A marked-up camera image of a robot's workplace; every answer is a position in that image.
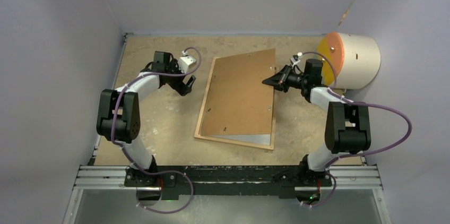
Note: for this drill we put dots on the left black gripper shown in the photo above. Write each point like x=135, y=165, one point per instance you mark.
x=181, y=87

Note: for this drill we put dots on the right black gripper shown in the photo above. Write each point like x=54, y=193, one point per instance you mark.
x=279, y=81

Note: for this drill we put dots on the light wooden picture frame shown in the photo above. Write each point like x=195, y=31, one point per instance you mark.
x=200, y=117

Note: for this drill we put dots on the printed photo with white border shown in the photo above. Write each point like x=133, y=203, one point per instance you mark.
x=263, y=139

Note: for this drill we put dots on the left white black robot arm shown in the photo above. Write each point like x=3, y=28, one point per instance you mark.
x=118, y=118

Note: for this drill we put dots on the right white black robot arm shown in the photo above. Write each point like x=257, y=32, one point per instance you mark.
x=347, y=128

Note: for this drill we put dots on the white cylinder with coloured face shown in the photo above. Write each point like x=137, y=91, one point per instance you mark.
x=355, y=60

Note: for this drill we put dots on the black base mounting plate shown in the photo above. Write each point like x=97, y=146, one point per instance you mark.
x=285, y=182

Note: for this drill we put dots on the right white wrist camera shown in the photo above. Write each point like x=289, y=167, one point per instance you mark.
x=295, y=60

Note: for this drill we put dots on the aluminium rail frame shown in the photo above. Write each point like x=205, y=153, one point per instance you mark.
x=99, y=196

